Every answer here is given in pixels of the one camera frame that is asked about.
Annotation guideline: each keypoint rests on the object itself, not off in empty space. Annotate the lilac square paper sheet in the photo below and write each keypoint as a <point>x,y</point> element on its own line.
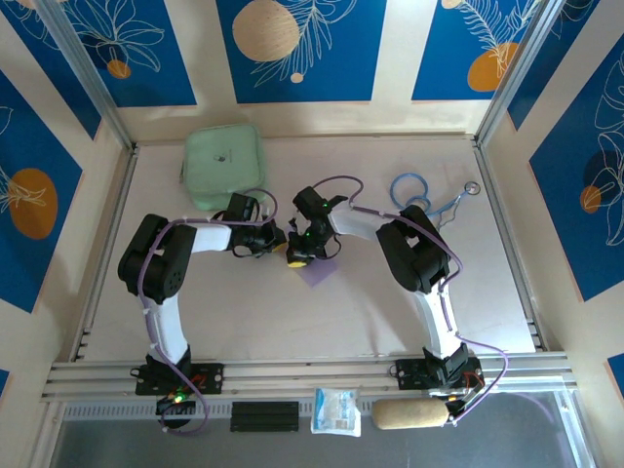
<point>319,275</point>

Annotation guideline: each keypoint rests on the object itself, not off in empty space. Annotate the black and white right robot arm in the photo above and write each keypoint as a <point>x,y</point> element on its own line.
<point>414,253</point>

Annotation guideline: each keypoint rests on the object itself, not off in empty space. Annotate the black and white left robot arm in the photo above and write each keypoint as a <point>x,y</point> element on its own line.
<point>166,322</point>

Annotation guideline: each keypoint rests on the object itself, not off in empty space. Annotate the mint green zip case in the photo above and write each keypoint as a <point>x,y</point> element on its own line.
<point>219,161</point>

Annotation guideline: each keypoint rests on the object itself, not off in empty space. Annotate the white blue plastic packet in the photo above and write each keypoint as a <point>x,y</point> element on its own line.
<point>336,412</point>

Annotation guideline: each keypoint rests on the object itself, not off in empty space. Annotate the black ridged block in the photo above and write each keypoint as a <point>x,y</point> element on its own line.
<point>264,417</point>

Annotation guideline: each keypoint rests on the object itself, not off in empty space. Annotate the blue stethoscope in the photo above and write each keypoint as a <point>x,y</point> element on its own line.
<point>472,187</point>

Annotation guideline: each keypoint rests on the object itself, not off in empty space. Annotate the beige foam roll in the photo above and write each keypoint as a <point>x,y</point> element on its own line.
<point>409,414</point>

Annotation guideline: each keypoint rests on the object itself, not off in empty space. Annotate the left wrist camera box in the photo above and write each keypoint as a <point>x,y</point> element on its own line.
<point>264,209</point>

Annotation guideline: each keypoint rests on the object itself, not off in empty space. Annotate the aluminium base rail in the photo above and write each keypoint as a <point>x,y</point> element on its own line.
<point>302,375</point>

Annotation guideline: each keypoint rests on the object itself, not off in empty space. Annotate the aluminium side rail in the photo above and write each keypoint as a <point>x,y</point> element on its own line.
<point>507,234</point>
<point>109,244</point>

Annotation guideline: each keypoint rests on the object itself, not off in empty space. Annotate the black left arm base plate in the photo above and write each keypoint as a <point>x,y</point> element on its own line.
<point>209,378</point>

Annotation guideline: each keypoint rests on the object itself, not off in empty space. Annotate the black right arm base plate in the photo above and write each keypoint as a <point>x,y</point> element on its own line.
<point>409,374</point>

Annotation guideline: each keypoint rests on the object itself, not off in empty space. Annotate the aluminium corner post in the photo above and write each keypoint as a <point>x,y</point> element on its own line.
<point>517,68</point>
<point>83,68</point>

